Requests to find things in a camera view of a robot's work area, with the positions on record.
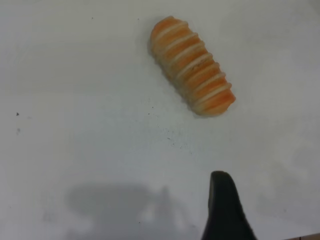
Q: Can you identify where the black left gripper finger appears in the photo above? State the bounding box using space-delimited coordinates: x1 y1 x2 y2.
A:
201 170 258 240

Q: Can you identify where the striped orange bread roll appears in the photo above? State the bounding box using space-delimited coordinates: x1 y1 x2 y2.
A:
149 15 237 118

